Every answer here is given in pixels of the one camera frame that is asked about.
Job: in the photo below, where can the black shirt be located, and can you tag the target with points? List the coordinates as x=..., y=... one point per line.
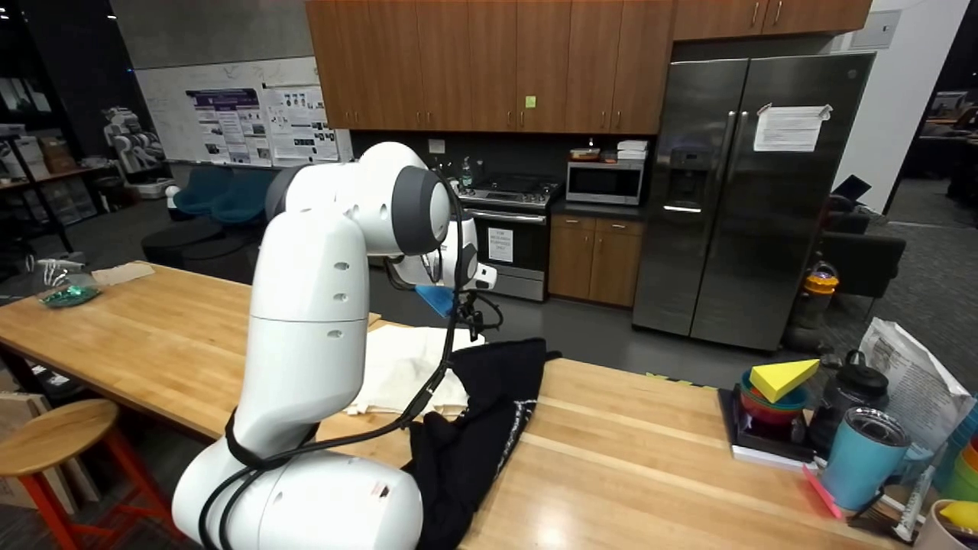
x=457, y=458

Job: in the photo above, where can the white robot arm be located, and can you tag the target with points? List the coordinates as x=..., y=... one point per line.
x=266, y=480

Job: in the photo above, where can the stainless steel oven range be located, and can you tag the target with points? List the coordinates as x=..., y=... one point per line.
x=515, y=239

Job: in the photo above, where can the wooden lower cabinet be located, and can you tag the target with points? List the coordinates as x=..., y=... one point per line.
x=594, y=257

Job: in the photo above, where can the white folded cloth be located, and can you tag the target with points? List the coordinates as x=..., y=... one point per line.
x=401, y=362

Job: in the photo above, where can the silver microwave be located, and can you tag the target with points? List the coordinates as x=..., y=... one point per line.
x=605, y=180

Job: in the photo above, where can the wooden upper cabinets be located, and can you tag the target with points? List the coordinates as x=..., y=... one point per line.
x=529, y=66

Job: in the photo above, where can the teal armchair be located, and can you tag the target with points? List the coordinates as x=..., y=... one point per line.
x=227, y=198

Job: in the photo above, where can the stainless steel refrigerator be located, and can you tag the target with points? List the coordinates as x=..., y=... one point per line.
x=728, y=231

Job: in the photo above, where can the yellow foam wedge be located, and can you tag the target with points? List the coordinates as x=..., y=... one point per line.
x=776, y=380

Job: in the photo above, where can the stacked colourful cups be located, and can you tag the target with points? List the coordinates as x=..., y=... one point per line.
x=776, y=419

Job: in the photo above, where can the white paper on refrigerator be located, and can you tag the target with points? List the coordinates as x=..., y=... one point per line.
x=790, y=129

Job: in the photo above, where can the black water bottle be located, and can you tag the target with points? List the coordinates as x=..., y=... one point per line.
x=849, y=386

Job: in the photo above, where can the plastic bag with green item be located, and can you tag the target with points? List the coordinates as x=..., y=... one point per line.
x=64, y=282

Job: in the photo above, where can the teal tumbler cup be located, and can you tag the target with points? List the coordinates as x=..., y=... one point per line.
x=865, y=450

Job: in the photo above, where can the white plastic bag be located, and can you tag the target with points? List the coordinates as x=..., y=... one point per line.
x=922, y=388

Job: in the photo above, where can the wooden stool red legs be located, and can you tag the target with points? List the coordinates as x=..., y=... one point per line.
x=63, y=436

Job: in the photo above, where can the white mug yellow item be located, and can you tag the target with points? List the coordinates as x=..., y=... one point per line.
x=949, y=527

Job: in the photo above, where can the wall poster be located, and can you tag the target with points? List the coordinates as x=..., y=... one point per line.
x=263, y=125

